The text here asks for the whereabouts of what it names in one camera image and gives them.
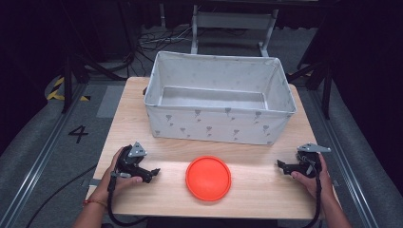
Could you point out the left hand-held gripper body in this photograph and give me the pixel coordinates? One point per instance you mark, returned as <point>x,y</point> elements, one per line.
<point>133,160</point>

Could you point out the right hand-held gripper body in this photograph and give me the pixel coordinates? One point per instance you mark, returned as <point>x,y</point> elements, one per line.
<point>306,161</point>

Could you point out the orange round plate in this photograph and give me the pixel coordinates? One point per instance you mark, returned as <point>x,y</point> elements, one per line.
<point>208,178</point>

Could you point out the grey fabric storage box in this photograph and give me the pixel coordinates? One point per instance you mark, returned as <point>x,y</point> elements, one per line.
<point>218,104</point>

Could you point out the person's right hand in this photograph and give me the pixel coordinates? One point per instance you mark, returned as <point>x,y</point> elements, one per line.
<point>316,183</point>

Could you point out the person's left hand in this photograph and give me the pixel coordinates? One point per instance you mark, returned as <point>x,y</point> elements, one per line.
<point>122,182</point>

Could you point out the black tripod stand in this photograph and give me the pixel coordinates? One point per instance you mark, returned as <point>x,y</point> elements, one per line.
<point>79,69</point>
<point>320,76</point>

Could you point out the yellow black hazard tape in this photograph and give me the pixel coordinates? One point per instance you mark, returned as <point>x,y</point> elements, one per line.
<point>61,91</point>

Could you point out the grey metal stand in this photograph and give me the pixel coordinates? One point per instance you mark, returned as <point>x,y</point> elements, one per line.
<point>233,23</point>

